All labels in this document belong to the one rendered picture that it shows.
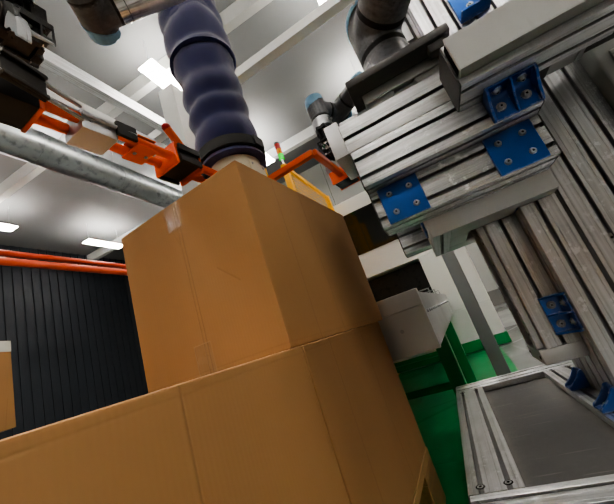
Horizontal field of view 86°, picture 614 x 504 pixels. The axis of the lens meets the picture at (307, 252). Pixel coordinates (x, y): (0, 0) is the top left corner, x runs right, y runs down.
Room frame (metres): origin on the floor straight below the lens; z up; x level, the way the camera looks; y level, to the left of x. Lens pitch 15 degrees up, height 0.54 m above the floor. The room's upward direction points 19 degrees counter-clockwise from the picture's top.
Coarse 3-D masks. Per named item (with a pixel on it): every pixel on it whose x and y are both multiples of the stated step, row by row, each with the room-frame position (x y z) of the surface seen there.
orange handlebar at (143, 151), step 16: (64, 112) 0.47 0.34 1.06; (48, 128) 0.49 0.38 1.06; (64, 128) 0.51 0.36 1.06; (128, 144) 0.62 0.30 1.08; (144, 144) 0.62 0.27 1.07; (128, 160) 0.64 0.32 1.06; (144, 160) 0.66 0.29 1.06; (160, 160) 0.70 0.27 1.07; (304, 160) 0.90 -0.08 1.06; (320, 160) 0.93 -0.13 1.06; (272, 176) 0.94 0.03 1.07
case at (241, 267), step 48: (192, 192) 0.65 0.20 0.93; (240, 192) 0.60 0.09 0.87; (288, 192) 0.78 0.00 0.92; (144, 240) 0.73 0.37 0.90; (192, 240) 0.67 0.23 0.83; (240, 240) 0.61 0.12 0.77; (288, 240) 0.71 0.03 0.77; (336, 240) 0.99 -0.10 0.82; (144, 288) 0.74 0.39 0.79; (192, 288) 0.68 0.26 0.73; (240, 288) 0.63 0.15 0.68; (288, 288) 0.65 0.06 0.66; (336, 288) 0.87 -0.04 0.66; (144, 336) 0.75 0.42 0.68; (192, 336) 0.69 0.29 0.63; (240, 336) 0.64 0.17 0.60; (288, 336) 0.60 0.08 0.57
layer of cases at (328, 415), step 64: (192, 384) 0.35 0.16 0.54; (256, 384) 0.45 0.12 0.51; (320, 384) 0.62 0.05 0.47; (384, 384) 0.98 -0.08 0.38; (0, 448) 0.21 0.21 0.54; (64, 448) 0.24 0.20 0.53; (128, 448) 0.28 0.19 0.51; (192, 448) 0.34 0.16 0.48; (256, 448) 0.42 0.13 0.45; (320, 448) 0.56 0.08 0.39; (384, 448) 0.82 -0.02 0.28
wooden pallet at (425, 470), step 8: (424, 456) 1.10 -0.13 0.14; (424, 464) 1.07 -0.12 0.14; (432, 464) 1.15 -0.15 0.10; (424, 472) 1.04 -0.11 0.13; (432, 472) 1.12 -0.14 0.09; (424, 480) 1.03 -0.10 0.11; (432, 480) 1.09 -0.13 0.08; (416, 488) 0.93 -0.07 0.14; (424, 488) 1.03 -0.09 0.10; (432, 488) 1.06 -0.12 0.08; (440, 488) 1.14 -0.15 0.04; (416, 496) 0.91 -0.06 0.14; (424, 496) 1.03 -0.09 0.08; (432, 496) 1.03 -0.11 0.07; (440, 496) 1.10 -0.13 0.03
